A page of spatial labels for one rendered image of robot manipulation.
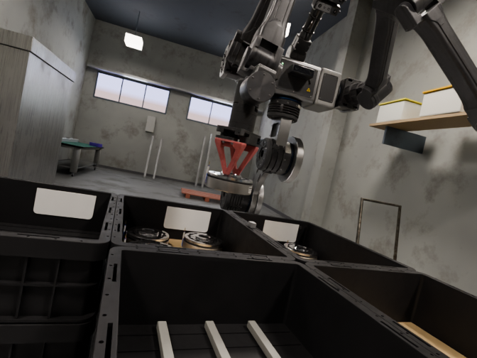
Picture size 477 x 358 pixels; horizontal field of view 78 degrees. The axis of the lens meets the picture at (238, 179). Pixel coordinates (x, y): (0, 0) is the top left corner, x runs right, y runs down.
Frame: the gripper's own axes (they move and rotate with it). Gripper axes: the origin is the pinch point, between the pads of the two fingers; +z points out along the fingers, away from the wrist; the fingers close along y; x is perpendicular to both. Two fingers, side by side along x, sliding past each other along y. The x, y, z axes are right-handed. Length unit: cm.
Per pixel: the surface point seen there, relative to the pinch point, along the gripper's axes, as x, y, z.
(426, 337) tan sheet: -43.5, 5.5, 21.5
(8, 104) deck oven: 332, 118, -6
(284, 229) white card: -6.7, 31.9, 16.1
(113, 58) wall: 828, 637, -230
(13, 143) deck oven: 324, 123, 34
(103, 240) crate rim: 1.8, -30.3, 11.2
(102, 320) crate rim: -12.8, -42.5, 10.7
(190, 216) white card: 14.4, 9.8, 15.5
